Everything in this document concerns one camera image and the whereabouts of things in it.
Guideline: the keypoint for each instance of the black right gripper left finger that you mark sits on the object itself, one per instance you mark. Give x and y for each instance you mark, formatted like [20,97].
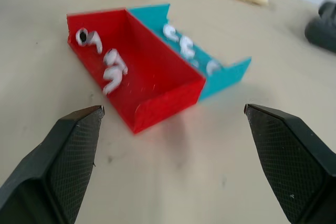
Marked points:
[65,161]

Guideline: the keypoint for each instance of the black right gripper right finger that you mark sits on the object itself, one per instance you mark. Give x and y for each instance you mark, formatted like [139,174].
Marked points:
[286,161]

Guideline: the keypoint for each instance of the white earbud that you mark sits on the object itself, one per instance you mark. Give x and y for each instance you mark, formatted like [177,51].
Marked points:
[112,79]
[187,48]
[171,33]
[213,67]
[88,39]
[115,60]

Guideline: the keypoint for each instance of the blue plastic tray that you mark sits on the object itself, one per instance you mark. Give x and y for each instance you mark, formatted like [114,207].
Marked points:
[223,77]

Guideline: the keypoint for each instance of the red plastic tray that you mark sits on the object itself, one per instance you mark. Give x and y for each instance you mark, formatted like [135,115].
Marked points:
[155,72]

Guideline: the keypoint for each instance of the dark grey robot gripper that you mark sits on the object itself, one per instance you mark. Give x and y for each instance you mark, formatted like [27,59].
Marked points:
[322,28]

